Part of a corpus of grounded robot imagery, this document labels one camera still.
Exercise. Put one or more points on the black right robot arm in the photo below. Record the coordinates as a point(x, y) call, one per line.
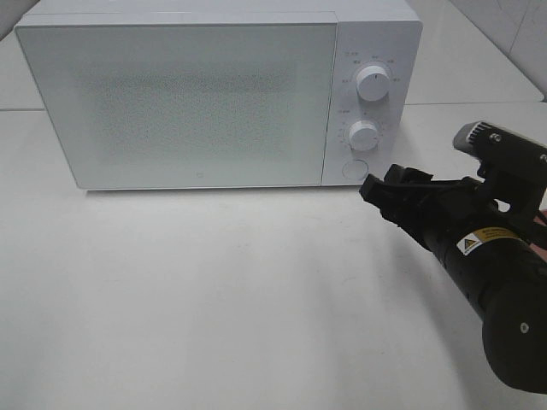
point(491, 263)

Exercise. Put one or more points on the upper white power knob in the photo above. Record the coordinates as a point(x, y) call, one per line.
point(373, 82)

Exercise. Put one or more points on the white microwave oven body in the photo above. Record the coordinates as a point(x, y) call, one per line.
point(367, 32)

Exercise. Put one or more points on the pink round plate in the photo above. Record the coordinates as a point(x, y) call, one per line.
point(541, 220)

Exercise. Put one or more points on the white microwave door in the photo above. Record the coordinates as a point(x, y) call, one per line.
point(168, 107)

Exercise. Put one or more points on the round white door button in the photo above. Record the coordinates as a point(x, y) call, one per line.
point(355, 170)

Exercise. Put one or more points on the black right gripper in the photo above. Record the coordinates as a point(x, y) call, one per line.
point(443, 215)

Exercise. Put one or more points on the lower white timer knob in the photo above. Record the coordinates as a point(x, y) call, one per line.
point(363, 136)

